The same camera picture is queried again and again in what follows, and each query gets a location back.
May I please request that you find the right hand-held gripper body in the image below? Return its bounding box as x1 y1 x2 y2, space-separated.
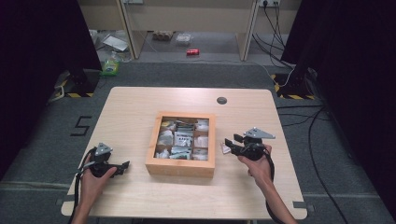
240 126 276 161

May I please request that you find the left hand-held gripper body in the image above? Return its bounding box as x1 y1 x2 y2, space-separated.
89 142 120 178

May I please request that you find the white tea packet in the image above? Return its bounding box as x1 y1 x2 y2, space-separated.
219 141 233 156

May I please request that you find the wooden compartment box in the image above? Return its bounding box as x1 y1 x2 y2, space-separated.
145 111 217 179

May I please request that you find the person's right hand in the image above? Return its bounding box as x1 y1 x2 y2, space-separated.
237 144 275 189

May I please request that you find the person's left hand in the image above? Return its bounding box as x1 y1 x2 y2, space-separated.
78 153 120 203

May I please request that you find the assortment of small sachets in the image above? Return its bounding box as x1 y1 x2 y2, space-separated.
155 117 210 161

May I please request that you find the black stand base striped tape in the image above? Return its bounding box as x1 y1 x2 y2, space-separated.
53 68 102 99
270 72 317 101

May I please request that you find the green packet on floor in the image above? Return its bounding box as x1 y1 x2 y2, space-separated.
100 51 121 77

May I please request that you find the clear plastic container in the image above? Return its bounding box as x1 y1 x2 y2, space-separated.
175 33 193 47

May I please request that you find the black curtain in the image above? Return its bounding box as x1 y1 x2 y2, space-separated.
280 0 396 218
0 0 103 182

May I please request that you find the white plastic bag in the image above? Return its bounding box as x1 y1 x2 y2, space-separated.
102 34 130 52

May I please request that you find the cardboard egg tray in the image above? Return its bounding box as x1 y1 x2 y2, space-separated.
151 30 175 42

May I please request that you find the beige wooden desk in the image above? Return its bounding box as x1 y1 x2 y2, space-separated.
78 0 303 63

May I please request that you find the thin black floor cable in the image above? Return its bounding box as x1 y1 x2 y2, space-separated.
276 105 332 128

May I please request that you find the long black floor cable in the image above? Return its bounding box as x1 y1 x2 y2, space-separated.
307 106 350 224

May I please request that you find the black cable bundle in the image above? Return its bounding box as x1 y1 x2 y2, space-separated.
251 2 296 70

